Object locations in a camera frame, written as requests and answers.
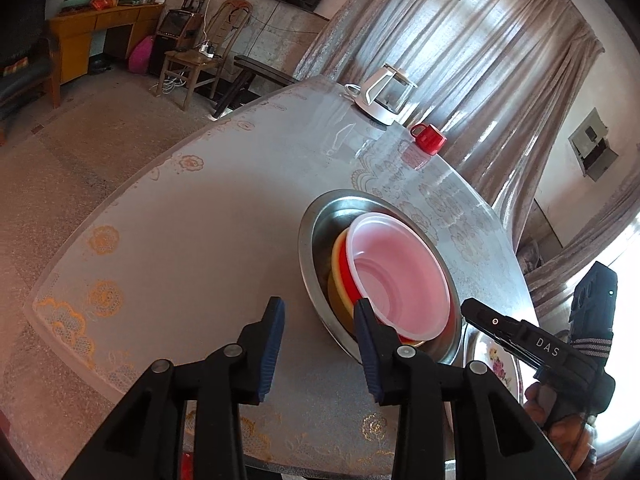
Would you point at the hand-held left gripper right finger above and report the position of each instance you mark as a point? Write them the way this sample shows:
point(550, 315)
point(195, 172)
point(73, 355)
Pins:
point(370, 355)

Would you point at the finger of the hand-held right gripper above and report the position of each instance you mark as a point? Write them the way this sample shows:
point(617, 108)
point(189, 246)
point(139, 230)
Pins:
point(517, 354)
point(492, 321)

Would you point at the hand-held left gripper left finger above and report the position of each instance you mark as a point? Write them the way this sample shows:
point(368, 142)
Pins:
point(270, 355)

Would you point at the small white rose plate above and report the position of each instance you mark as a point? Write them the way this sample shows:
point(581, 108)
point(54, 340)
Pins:
point(495, 367)

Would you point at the yellow plastic bowl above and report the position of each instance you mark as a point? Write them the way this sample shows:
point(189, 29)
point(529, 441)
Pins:
point(337, 290)

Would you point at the red plastic bowl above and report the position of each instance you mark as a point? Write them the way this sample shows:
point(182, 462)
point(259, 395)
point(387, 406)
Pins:
point(400, 275)

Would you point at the stainless steel bowl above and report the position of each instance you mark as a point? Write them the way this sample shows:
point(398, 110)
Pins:
point(320, 230)

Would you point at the person's right hand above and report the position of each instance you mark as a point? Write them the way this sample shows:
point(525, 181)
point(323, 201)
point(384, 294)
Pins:
point(570, 440)

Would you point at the grey patterned cushion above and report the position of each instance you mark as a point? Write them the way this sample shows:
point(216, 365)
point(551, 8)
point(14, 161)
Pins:
point(531, 257)

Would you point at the narrow sheer beige curtain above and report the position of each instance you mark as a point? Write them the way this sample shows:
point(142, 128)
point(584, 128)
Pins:
point(575, 245)

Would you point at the red mug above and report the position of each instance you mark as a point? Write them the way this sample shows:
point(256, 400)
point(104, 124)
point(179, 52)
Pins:
point(431, 140)

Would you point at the white glass kettle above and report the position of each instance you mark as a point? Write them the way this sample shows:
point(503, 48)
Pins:
point(387, 95)

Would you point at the wide sheer beige curtain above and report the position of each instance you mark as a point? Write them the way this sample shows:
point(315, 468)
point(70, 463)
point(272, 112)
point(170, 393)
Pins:
point(450, 50)

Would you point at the black bench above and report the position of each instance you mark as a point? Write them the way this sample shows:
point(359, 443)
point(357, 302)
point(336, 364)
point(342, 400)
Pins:
point(255, 72)

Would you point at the wooden chair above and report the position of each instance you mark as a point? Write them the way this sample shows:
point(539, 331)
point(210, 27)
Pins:
point(192, 62)

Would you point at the white power strip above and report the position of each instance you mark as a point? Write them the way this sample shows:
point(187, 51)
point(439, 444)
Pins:
point(206, 51)

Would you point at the pink bag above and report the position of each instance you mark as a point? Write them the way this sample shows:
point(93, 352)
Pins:
point(140, 55)

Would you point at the black speaker box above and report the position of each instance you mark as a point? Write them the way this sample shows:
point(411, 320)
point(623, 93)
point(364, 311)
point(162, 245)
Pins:
point(172, 35)

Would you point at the wooden desk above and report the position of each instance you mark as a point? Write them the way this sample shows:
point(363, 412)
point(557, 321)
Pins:
point(75, 45)

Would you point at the dark sofa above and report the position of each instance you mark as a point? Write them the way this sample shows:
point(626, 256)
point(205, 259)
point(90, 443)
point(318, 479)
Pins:
point(22, 70)

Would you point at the wall electrical panel box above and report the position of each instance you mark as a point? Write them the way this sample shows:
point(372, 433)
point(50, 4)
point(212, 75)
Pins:
point(592, 145)

